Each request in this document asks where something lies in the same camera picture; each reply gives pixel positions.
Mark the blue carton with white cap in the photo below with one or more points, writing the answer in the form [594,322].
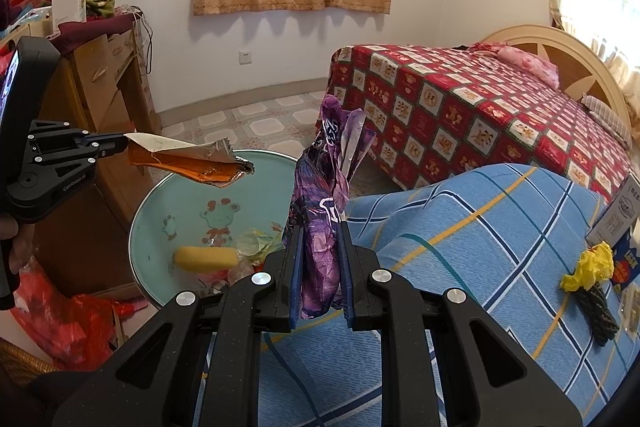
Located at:
[627,264]

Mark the pink pillow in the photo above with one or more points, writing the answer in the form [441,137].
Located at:
[530,62]

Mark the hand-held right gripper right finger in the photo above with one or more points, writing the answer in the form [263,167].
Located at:
[345,272]

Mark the orange foil wrapper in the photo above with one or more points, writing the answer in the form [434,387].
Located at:
[195,164]

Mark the yellow crumpled paper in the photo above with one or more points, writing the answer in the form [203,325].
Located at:
[592,269]

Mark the wicker basket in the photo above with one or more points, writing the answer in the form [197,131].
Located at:
[20,362]

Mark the striped pillow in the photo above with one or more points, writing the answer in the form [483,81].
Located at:
[607,114]

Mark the white wall socket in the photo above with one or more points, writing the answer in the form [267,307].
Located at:
[245,57]

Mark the yellow sponge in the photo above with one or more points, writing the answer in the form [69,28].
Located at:
[205,258]

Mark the cream wooden headboard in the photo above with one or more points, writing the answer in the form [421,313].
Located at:
[575,57]

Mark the wooden cabinet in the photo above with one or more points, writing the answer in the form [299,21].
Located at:
[100,72]

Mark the blue plaid blanket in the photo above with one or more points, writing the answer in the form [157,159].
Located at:
[475,282]

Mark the dark red cloth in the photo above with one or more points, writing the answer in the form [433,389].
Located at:
[85,32]

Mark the purple foil wrapper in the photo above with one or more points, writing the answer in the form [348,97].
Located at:
[320,187]

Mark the person's left hand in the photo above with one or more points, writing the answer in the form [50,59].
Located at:
[25,252]

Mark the green cloth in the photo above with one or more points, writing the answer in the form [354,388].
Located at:
[100,2]

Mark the red plastic bag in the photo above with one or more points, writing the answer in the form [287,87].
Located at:
[75,322]

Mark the bed with red quilt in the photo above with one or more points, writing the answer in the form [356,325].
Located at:
[450,107]

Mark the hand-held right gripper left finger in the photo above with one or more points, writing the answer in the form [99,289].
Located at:
[296,272]

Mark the green clear wrapper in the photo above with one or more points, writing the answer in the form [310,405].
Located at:
[260,244]

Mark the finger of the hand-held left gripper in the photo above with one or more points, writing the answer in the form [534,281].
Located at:
[75,155]
[75,133]

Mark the grey cardboard box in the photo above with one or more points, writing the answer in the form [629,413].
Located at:
[617,212]

